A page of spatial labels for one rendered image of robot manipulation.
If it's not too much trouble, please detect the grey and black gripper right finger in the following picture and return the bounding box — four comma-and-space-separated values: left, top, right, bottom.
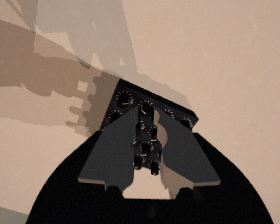
151, 106, 274, 224

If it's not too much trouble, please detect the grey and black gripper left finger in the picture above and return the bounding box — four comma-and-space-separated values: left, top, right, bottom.
26, 106, 141, 224

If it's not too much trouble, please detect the black knob box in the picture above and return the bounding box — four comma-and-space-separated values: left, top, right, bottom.
99, 79, 199, 176

